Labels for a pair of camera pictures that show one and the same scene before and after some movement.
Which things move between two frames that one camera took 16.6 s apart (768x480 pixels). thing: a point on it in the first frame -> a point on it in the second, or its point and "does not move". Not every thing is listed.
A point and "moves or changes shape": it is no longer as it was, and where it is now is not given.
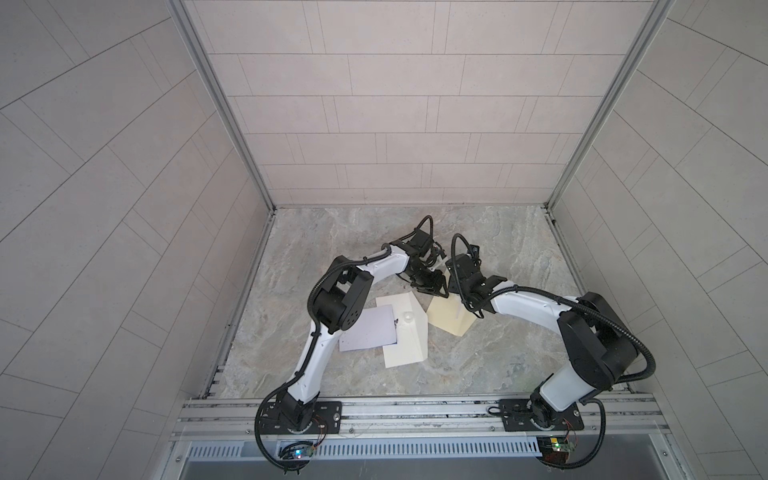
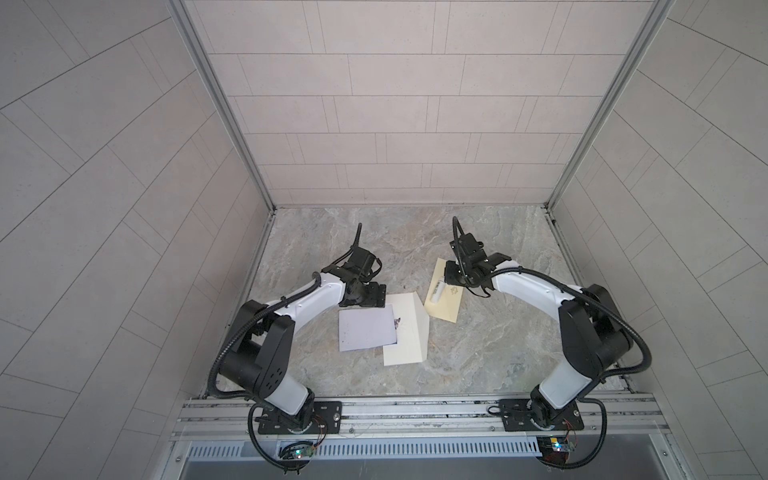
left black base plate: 327,419 does not move
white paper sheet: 374,327 does not move
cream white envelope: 412,331 does not move
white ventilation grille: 256,451 does not move
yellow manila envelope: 451,313 moves or changes shape
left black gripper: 433,284 -> 372,299
